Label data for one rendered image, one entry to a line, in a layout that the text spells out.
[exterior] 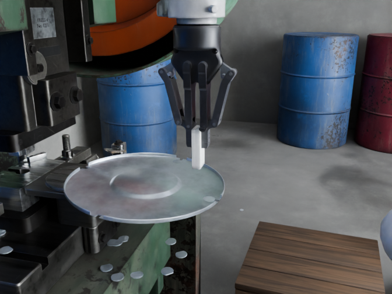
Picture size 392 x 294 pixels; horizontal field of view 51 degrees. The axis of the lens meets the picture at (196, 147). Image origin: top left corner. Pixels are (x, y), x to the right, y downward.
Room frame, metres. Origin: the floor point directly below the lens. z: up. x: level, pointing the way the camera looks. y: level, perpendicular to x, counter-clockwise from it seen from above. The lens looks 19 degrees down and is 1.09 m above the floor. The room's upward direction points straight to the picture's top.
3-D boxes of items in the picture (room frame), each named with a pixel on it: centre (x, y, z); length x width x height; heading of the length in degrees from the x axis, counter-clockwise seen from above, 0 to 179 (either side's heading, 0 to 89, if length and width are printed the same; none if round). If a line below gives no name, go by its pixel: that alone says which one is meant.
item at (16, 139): (0.76, 0.35, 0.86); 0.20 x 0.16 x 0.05; 165
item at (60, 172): (0.71, 0.18, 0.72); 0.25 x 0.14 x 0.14; 75
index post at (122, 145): (0.90, 0.18, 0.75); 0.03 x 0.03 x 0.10; 75
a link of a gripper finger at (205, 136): (0.66, -0.02, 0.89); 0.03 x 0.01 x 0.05; 74
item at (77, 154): (0.92, 0.30, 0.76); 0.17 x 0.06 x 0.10; 165
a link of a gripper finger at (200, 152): (0.66, -0.01, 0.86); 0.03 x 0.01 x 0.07; 164
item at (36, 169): (0.76, 0.34, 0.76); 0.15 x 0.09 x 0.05; 165
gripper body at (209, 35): (0.67, 0.00, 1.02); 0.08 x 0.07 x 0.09; 74
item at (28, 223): (0.76, 0.35, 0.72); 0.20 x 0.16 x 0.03; 165
